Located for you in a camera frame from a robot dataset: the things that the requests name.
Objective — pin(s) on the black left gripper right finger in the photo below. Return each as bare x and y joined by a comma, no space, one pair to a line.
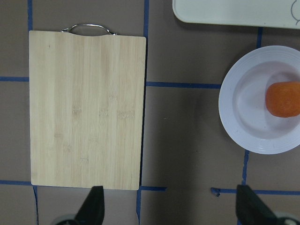
251,210

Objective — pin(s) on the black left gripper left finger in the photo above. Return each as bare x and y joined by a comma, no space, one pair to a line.
92,210

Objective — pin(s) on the white round plate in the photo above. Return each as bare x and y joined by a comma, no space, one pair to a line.
241,101

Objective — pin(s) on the orange fruit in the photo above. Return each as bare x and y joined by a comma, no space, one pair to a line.
282,99

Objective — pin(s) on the cream bear tray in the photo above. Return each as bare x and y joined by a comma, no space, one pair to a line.
257,13

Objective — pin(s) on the bamboo cutting board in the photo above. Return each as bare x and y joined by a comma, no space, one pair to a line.
86,109

